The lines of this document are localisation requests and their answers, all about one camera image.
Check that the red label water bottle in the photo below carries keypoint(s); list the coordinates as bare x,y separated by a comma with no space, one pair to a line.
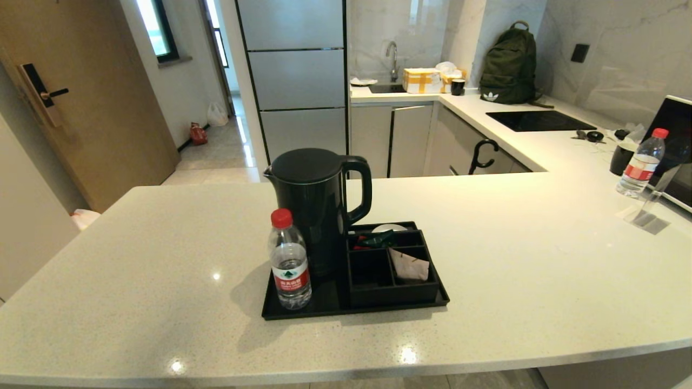
290,270

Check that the brown paper packet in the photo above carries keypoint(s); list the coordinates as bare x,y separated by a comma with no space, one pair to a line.
411,266

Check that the black electric kettle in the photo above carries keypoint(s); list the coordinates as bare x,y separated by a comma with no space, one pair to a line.
313,205

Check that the red and black object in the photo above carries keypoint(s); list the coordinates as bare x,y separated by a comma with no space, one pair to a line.
357,246

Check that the black mug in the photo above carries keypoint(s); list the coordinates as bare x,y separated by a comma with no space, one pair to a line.
621,159
458,87

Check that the red cap water bottle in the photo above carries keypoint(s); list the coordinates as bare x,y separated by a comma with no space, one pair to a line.
639,167

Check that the grey cabinet door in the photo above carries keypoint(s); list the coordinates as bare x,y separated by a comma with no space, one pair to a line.
370,138
411,138

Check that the black compartment organizer box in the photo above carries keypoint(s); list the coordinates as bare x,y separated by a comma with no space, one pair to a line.
373,294

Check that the kitchen sink basin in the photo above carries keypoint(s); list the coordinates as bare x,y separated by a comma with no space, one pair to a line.
386,88

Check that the white dish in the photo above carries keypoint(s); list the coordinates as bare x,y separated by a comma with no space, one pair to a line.
363,81

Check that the black serving tray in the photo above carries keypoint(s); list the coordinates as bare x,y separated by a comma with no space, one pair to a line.
324,308

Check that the grey counter cabinet front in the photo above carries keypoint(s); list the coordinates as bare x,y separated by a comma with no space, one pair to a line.
454,141

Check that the grey refrigerator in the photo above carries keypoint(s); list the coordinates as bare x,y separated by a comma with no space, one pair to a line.
297,75

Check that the yellow taped cardboard box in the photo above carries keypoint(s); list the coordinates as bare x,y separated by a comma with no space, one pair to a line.
421,81

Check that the chrome sink faucet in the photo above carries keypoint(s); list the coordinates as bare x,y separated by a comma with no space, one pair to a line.
394,55

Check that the white plastic bag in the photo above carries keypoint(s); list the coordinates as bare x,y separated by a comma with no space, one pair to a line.
218,114

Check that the red bag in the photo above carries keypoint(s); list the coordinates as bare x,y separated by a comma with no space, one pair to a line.
198,134

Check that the crumpled white bag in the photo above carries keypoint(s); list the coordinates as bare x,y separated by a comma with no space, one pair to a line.
446,67

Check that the black induction cooktop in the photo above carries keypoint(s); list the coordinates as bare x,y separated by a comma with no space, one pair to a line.
540,121

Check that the green backpack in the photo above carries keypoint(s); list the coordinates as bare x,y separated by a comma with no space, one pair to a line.
511,66

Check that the wooden door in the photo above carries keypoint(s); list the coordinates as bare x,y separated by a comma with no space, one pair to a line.
108,108

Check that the black framed window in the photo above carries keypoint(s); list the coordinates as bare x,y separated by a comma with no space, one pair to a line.
154,27

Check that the black round small object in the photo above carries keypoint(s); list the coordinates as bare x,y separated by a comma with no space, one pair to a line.
595,136

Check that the white trash bag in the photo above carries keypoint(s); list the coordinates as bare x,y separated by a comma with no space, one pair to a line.
85,218

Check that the clear crumpled plastic wrap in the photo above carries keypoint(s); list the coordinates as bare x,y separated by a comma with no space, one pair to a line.
637,132

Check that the black microwave oven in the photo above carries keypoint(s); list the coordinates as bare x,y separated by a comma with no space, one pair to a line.
678,140

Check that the black wall socket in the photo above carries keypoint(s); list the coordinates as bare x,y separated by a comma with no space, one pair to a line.
580,53

